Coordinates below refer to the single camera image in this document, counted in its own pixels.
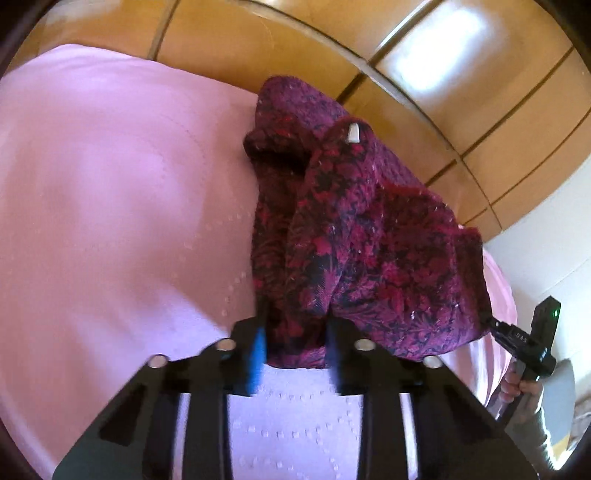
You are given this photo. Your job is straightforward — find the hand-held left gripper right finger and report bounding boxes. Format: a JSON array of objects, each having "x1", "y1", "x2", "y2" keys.
[{"x1": 323, "y1": 318, "x2": 539, "y2": 480}]

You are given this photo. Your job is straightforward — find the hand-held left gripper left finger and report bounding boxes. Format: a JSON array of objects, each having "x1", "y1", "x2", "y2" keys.
[{"x1": 53, "y1": 316, "x2": 269, "y2": 480}]

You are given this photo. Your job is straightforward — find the red and black knit sweater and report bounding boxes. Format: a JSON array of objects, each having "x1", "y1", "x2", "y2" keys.
[{"x1": 243, "y1": 75, "x2": 492, "y2": 370}]

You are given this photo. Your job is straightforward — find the person's right forearm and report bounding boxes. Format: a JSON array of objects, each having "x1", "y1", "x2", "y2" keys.
[{"x1": 505, "y1": 357, "x2": 578, "y2": 472}]

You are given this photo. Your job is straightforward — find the person's right hand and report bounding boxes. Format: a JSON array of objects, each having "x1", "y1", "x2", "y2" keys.
[{"x1": 500, "y1": 362, "x2": 546, "y2": 416}]

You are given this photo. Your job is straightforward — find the pink quilted bedspread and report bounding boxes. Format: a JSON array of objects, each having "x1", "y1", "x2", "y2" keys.
[{"x1": 0, "y1": 44, "x2": 518, "y2": 480}]

